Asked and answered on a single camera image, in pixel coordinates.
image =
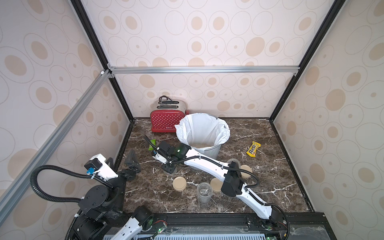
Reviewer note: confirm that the white plastic bin liner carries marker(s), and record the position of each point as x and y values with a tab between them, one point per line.
202	130

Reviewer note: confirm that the yellow snack packet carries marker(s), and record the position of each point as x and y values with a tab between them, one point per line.
252	151

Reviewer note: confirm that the glass rice jar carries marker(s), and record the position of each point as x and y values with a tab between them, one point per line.
204	192
234	161
174	174

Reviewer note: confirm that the beige jar lid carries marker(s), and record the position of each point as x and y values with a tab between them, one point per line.
179	184
216	185
248	169

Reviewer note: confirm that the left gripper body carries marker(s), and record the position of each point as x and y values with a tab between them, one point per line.
126	174

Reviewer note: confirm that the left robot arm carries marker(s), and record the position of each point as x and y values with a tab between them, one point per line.
101	208

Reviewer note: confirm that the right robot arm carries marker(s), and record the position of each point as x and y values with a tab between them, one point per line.
237	183

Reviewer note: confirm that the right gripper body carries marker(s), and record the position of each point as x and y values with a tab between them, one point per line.
160	149

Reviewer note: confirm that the green snack packet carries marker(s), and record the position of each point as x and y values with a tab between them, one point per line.
152	145

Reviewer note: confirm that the horizontal aluminium rail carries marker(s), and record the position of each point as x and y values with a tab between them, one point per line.
204	70

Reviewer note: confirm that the red polka dot toaster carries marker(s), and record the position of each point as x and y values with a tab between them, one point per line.
166	114

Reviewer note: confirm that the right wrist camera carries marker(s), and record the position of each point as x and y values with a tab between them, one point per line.
159	158

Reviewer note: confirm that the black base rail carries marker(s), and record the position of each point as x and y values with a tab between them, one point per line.
296	226

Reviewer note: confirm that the left side aluminium rail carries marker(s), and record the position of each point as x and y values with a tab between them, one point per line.
21	183

